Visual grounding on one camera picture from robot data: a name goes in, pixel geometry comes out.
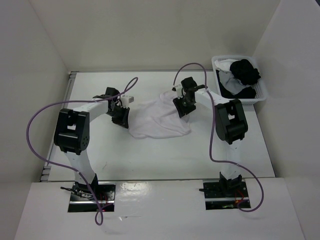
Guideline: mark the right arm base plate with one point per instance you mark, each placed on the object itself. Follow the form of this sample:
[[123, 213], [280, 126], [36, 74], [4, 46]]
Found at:
[[216, 199]]

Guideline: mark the white garment in basket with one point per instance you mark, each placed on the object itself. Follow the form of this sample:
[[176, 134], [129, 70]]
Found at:
[[224, 65]]

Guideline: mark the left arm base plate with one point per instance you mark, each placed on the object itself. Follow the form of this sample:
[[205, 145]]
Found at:
[[82, 201]]

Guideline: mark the white tank top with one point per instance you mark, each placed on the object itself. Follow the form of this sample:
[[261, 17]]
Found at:
[[157, 119]]

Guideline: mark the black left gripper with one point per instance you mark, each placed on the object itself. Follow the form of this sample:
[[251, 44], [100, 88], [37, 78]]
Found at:
[[123, 121]]

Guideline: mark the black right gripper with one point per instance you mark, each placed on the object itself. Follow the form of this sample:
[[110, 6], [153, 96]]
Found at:
[[181, 110]]

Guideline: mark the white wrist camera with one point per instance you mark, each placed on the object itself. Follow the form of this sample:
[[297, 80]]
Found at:
[[179, 90], [125, 100]]

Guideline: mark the black garment in basket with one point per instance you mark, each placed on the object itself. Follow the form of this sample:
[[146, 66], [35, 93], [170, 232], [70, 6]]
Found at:
[[238, 84]]

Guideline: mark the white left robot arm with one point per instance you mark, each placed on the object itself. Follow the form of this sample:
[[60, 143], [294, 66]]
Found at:
[[72, 135]]

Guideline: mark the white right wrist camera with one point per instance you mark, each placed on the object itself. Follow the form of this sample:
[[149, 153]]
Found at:
[[179, 90]]

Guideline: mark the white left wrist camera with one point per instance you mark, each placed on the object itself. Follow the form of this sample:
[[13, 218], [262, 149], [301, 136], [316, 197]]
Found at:
[[125, 100]]

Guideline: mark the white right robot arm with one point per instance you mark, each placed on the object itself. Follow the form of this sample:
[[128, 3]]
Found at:
[[230, 125]]

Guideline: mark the white plastic laundry basket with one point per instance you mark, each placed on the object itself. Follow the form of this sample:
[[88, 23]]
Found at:
[[259, 87]]

